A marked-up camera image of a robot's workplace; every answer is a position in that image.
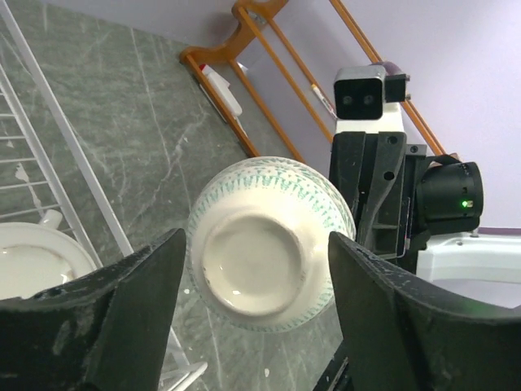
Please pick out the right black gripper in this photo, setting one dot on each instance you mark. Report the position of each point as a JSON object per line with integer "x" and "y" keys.
{"x": 448, "y": 193}

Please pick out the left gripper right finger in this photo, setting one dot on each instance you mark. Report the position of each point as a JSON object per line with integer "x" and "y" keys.
{"x": 401, "y": 332}

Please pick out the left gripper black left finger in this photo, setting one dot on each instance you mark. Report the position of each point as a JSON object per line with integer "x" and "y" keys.
{"x": 105, "y": 331}

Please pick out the white wire dish rack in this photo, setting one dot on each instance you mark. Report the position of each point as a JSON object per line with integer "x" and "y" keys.
{"x": 120, "y": 96}

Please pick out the white handled soup bowl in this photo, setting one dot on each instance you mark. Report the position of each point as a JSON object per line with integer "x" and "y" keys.
{"x": 37, "y": 256}

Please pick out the light grey bowl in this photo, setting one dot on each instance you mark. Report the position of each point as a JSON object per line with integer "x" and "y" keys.
{"x": 257, "y": 243}

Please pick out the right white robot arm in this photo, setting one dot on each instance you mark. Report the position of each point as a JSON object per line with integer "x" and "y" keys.
{"x": 478, "y": 265}

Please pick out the orange wooden shelf rack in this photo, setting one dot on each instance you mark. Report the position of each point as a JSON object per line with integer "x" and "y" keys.
{"x": 255, "y": 19}

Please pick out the white red eraser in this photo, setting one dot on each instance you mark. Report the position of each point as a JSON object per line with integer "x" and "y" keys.
{"x": 222, "y": 88}

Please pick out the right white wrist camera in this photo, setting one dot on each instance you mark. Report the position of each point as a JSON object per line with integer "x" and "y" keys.
{"x": 368, "y": 98}

